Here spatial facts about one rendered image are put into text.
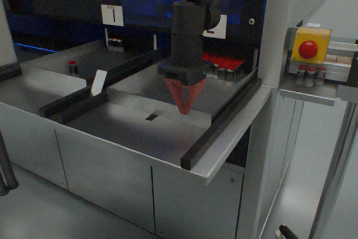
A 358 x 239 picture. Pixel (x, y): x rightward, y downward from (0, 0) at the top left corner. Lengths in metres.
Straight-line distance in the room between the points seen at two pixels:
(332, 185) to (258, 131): 0.34
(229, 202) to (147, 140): 0.57
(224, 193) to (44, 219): 1.01
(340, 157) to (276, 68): 0.38
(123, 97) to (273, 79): 0.38
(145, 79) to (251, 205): 0.53
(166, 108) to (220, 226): 0.65
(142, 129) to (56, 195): 1.31
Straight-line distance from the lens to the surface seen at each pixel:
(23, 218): 1.77
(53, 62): 1.00
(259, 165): 0.91
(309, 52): 0.71
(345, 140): 0.99
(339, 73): 0.87
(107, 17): 1.00
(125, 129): 0.57
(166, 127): 0.57
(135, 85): 0.76
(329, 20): 5.39
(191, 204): 1.14
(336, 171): 1.05
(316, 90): 0.81
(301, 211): 1.73
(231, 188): 1.00
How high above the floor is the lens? 1.17
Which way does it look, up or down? 26 degrees down
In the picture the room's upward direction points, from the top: straight up
